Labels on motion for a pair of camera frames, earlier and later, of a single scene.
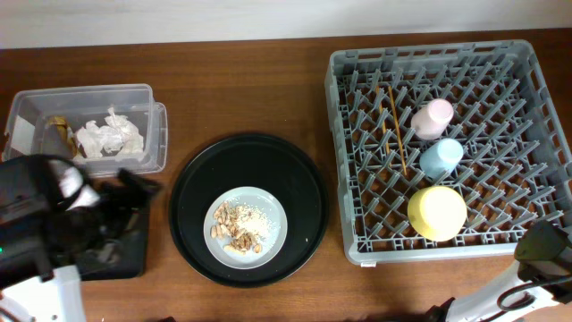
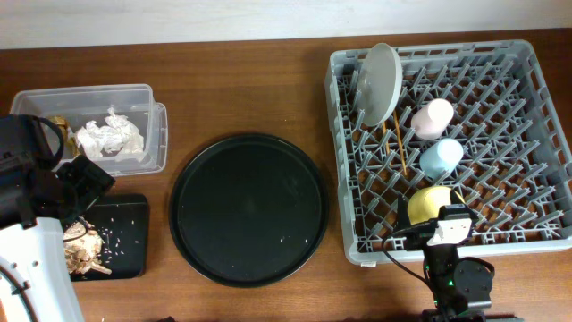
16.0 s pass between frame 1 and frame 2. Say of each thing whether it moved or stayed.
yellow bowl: stayed
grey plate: moved
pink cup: stayed
